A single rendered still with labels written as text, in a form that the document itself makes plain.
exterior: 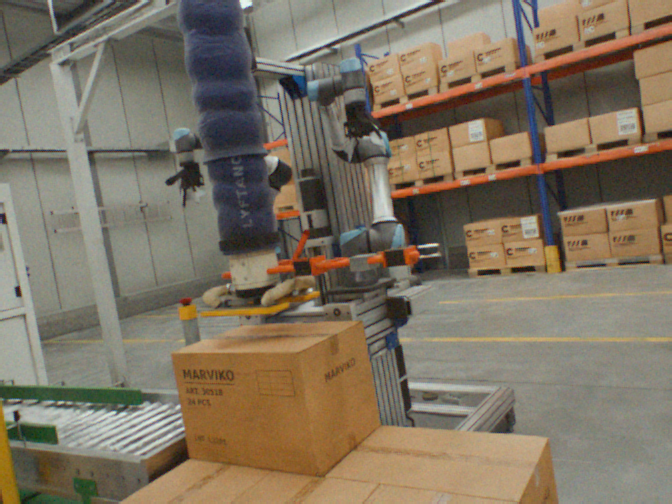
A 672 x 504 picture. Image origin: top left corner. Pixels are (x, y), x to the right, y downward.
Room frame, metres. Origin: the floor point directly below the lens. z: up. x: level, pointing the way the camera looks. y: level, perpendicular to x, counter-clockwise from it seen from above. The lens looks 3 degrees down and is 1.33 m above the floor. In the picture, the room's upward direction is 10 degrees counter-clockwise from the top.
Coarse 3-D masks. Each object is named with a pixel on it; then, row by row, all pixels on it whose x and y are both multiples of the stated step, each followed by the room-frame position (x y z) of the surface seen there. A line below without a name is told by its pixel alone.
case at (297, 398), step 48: (240, 336) 2.12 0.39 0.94; (288, 336) 1.96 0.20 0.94; (336, 336) 1.88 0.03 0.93; (192, 384) 1.99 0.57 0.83; (240, 384) 1.85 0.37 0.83; (288, 384) 1.74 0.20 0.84; (336, 384) 1.84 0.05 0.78; (192, 432) 2.01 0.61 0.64; (240, 432) 1.87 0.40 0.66; (288, 432) 1.75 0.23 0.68; (336, 432) 1.80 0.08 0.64
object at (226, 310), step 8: (224, 304) 1.99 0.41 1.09; (240, 304) 2.01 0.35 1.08; (248, 304) 1.97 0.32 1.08; (256, 304) 1.91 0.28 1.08; (272, 304) 1.88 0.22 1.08; (280, 304) 1.88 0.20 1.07; (288, 304) 1.90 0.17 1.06; (208, 312) 1.99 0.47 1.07; (216, 312) 1.97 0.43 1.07; (224, 312) 1.95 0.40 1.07; (232, 312) 1.92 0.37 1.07; (240, 312) 1.90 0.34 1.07; (248, 312) 1.88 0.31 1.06; (256, 312) 1.86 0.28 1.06; (264, 312) 1.84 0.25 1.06; (272, 312) 1.83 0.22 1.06
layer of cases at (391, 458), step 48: (384, 432) 1.96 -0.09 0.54; (432, 432) 1.90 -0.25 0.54; (480, 432) 1.83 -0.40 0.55; (192, 480) 1.84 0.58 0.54; (240, 480) 1.78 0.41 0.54; (288, 480) 1.72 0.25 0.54; (336, 480) 1.66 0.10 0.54; (384, 480) 1.61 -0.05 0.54; (432, 480) 1.57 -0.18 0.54; (480, 480) 1.52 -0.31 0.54; (528, 480) 1.48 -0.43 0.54
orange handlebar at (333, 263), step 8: (376, 256) 1.72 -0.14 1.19; (416, 256) 1.66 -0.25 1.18; (280, 264) 2.21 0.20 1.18; (288, 264) 2.25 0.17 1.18; (320, 264) 1.84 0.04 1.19; (328, 264) 1.82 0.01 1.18; (336, 264) 1.80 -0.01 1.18; (344, 264) 1.78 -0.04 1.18; (272, 272) 1.96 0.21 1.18; (280, 272) 1.94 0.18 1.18
